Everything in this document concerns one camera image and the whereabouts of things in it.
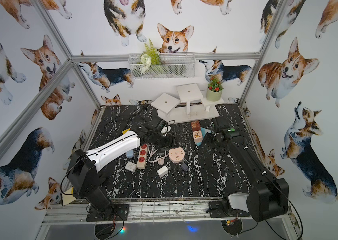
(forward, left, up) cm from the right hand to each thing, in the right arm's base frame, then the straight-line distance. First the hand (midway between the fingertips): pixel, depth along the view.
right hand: (207, 143), depth 81 cm
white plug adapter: (-7, +44, -13) cm, 46 cm away
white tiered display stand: (+35, +7, -5) cm, 36 cm away
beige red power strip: (-1, +38, -13) cm, 40 cm away
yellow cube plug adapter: (+16, +53, -11) cm, 56 cm away
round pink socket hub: (0, +17, -12) cm, 21 cm away
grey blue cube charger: (-7, +13, -15) cm, 20 cm away
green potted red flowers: (+33, -8, +9) cm, 35 cm away
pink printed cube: (+9, +4, -7) cm, 13 cm away
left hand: (0, +17, +1) cm, 17 cm away
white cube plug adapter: (-11, +24, -11) cm, 29 cm away
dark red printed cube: (+18, +4, -7) cm, 19 cm away
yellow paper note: (-24, +74, -15) cm, 79 cm away
